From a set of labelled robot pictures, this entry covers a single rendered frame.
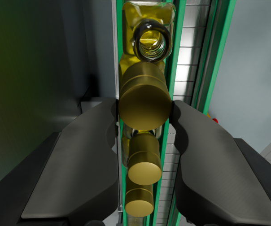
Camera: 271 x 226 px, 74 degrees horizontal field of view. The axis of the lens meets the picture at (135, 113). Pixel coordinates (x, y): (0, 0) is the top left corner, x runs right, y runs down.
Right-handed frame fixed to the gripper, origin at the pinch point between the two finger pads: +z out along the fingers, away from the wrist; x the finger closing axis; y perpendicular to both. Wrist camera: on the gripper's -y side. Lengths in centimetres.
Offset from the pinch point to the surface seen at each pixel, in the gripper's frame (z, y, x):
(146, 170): 1.4, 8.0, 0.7
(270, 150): 117, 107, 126
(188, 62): 29.6, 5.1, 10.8
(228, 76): 43, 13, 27
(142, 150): 3.0, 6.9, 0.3
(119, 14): 21.1, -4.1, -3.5
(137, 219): 30, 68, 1
